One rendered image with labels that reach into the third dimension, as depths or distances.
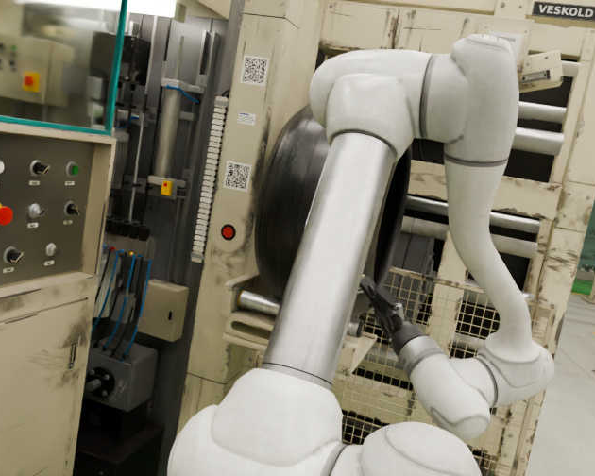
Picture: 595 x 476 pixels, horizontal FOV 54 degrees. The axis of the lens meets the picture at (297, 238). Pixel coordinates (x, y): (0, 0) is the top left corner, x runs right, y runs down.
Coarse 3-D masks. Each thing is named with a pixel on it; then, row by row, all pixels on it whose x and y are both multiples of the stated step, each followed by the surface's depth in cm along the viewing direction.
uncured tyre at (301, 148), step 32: (288, 128) 146; (320, 128) 143; (288, 160) 140; (320, 160) 138; (288, 192) 139; (256, 224) 146; (288, 224) 139; (384, 224) 187; (256, 256) 151; (288, 256) 142; (384, 256) 178
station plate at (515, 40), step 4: (492, 32) 165; (496, 32) 164; (500, 32) 164; (504, 32) 164; (496, 36) 165; (500, 36) 164; (504, 36) 164; (508, 36) 164; (512, 36) 163; (516, 36) 163; (520, 36) 163; (508, 40) 164; (512, 40) 163; (516, 40) 163; (520, 40) 163; (512, 44) 164; (516, 44) 163; (512, 48) 164; (516, 48) 163; (512, 52) 164; (516, 52) 163; (516, 56) 163; (516, 60) 164
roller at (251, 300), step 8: (240, 296) 160; (248, 296) 158; (256, 296) 158; (264, 296) 159; (240, 304) 159; (248, 304) 158; (256, 304) 157; (264, 304) 157; (272, 304) 156; (264, 312) 157; (272, 312) 156; (352, 320) 151; (352, 328) 150; (360, 328) 150; (352, 336) 151; (360, 336) 151
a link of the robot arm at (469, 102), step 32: (448, 64) 87; (480, 64) 85; (512, 64) 86; (448, 96) 87; (480, 96) 86; (512, 96) 87; (448, 128) 89; (480, 128) 87; (512, 128) 89; (480, 160) 90
